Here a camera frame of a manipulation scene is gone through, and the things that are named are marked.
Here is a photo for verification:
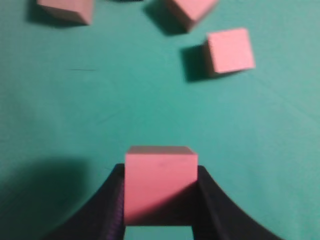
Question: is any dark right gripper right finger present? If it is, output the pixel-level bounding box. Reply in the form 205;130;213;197
191;165;281;240

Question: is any green cloth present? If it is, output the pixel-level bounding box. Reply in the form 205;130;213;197
0;0;320;240

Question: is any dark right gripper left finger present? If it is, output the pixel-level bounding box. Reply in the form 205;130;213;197
44;163;125;240

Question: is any pink cube column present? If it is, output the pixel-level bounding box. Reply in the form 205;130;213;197
204;27;256;77
164;0;219;33
36;0;95;25
124;146;198;226

